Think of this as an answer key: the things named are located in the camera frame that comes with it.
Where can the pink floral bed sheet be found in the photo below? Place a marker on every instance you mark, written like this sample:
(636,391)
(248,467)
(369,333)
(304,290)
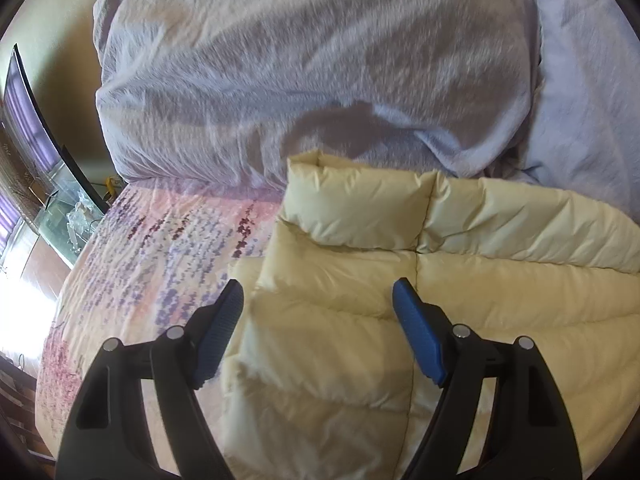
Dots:
(164,249)

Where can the lavender pillow left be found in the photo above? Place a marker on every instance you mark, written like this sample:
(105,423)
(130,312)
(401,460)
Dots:
(226,91)

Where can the lavender pillow right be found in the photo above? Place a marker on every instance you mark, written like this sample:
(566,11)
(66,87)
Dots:
(584,132)

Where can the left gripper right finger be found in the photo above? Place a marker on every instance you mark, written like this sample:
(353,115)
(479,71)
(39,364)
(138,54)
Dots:
(529,435)

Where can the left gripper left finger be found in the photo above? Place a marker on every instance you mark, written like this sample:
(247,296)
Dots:
(107,435)

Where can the cream quilted down jacket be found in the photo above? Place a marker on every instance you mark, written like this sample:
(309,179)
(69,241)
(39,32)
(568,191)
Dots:
(319,380)

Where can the lavender pillow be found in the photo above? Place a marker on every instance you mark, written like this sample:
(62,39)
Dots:
(584,132)
(226,91)

